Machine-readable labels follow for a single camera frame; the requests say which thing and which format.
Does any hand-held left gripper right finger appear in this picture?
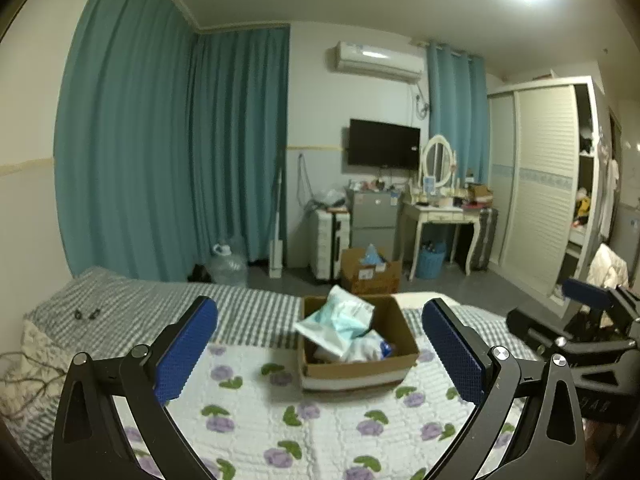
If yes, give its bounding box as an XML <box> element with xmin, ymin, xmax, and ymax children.
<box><xmin>421</xmin><ymin>298</ymin><xmax>587</xmax><ymax>480</ymax></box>

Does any grey mini fridge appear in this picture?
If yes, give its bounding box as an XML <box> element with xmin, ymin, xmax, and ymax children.
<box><xmin>349</xmin><ymin>187</ymin><xmax>402</xmax><ymax>262</ymax></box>

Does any cardboard box with blue bag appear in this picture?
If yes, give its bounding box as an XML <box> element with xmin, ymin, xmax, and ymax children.
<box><xmin>339</xmin><ymin>244</ymin><xmax>402</xmax><ymax>297</ymax></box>

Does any floral pillow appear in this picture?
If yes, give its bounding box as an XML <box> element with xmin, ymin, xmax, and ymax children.
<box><xmin>0</xmin><ymin>319</ymin><xmax>73</xmax><ymax>443</ymax></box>

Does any black wall television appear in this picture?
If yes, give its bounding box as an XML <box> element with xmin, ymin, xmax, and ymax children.
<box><xmin>347</xmin><ymin>118</ymin><xmax>422</xmax><ymax>171</ymax></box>

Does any white slatted wardrobe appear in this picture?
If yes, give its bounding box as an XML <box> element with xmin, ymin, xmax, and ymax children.
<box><xmin>486</xmin><ymin>76</ymin><xmax>607</xmax><ymax>307</ymax></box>

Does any hanging white garment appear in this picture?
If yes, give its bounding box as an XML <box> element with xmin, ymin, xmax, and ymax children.
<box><xmin>601</xmin><ymin>156</ymin><xmax>622</xmax><ymax>242</ymax></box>

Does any brown cardboard box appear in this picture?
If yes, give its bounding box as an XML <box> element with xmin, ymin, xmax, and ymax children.
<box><xmin>296</xmin><ymin>294</ymin><xmax>421</xmax><ymax>393</ymax></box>

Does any wide teal curtain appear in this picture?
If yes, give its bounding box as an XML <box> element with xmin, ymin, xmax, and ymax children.
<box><xmin>56</xmin><ymin>0</ymin><xmax>292</xmax><ymax>283</ymax></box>

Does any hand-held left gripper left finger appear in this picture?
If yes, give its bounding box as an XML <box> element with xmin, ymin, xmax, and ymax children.
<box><xmin>51</xmin><ymin>295</ymin><xmax>219</xmax><ymax>480</ymax></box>

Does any clear water jug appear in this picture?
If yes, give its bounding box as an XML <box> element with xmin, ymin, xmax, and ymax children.
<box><xmin>209</xmin><ymin>241</ymin><xmax>249</xmax><ymax>289</ymax></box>

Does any grey striped suitcase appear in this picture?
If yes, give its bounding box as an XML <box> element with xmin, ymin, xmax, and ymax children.
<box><xmin>469</xmin><ymin>207</ymin><xmax>500</xmax><ymax>272</ymax></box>

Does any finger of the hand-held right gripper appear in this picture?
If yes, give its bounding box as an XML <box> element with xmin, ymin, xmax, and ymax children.
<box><xmin>561</xmin><ymin>277</ymin><xmax>615</xmax><ymax>312</ymax></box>
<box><xmin>506</xmin><ymin>307</ymin><xmax>576</xmax><ymax>356</ymax></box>

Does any white floral quilt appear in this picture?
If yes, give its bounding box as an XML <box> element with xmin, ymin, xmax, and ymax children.
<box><xmin>112</xmin><ymin>305</ymin><xmax>543</xmax><ymax>480</ymax></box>

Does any pale green cotton pad package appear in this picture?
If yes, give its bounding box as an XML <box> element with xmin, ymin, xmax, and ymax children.
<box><xmin>294</xmin><ymin>286</ymin><xmax>377</xmax><ymax>362</ymax></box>

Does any narrow teal curtain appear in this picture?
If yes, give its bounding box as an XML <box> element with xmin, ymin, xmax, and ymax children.
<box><xmin>426</xmin><ymin>41</ymin><xmax>489</xmax><ymax>187</ymax></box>

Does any cream white jacket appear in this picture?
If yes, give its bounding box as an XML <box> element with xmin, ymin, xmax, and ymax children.
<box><xmin>586</xmin><ymin>244</ymin><xmax>630</xmax><ymax>290</ymax></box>

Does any white wall air conditioner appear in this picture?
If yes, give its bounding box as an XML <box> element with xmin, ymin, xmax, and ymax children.
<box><xmin>327</xmin><ymin>41</ymin><xmax>424</xmax><ymax>84</ymax></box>

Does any white dressing table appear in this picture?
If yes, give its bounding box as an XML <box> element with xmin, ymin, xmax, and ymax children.
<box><xmin>399</xmin><ymin>201</ymin><xmax>485</xmax><ymax>282</ymax></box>

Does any clear plastic bag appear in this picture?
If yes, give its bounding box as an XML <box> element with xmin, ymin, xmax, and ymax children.
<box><xmin>313</xmin><ymin>186</ymin><xmax>347</xmax><ymax>209</ymax></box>

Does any white upright mop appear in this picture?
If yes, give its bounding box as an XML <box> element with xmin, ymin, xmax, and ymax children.
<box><xmin>268</xmin><ymin>169</ymin><xmax>285</xmax><ymax>279</ymax></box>

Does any white ribbed suitcase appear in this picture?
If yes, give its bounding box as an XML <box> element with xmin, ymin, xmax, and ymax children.
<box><xmin>311</xmin><ymin>207</ymin><xmax>354</xmax><ymax>282</ymax></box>

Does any blue waste basket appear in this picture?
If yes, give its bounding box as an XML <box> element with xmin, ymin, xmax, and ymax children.
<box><xmin>414</xmin><ymin>246</ymin><xmax>447</xmax><ymax>281</ymax></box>

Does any white oval vanity mirror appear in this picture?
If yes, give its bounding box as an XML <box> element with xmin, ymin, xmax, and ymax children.
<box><xmin>419</xmin><ymin>133</ymin><xmax>459</xmax><ymax>195</ymax></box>

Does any white ribbed sock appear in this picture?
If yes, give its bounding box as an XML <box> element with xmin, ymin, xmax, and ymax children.
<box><xmin>344</xmin><ymin>331</ymin><xmax>387</xmax><ymax>364</ymax></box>

